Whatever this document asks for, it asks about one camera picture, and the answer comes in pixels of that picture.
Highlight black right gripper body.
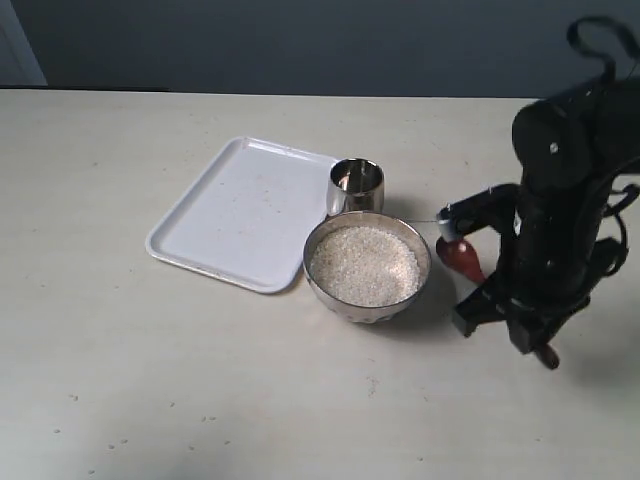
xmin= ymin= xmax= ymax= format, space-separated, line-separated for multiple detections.
xmin=493 ymin=188 xmax=628 ymax=354

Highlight dark red wooden spoon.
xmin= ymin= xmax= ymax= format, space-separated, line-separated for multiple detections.
xmin=436 ymin=237 xmax=560 ymax=370

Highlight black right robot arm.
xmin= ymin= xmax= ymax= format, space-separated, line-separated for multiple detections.
xmin=436 ymin=79 xmax=639 ymax=369

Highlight large steel rice bowl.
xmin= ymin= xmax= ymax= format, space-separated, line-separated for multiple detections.
xmin=302 ymin=211 xmax=432 ymax=324

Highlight small steel cup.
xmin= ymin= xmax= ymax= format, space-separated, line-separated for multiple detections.
xmin=326 ymin=158 xmax=385 ymax=217

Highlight white rectangular plastic tray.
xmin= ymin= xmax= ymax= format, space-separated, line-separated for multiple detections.
xmin=146 ymin=137 xmax=336 ymax=294

